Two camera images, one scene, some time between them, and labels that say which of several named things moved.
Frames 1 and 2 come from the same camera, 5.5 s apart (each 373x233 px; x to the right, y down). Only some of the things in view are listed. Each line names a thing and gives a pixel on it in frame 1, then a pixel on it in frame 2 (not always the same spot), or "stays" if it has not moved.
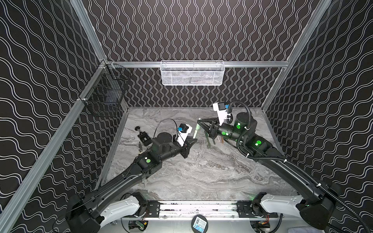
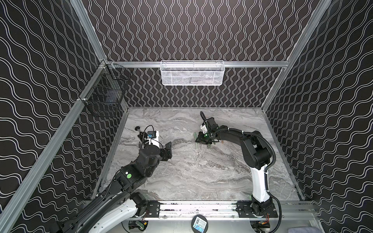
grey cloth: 302,230 stays
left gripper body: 186,146 to 157,145
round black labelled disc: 199,224 stays
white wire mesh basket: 193,73 stays
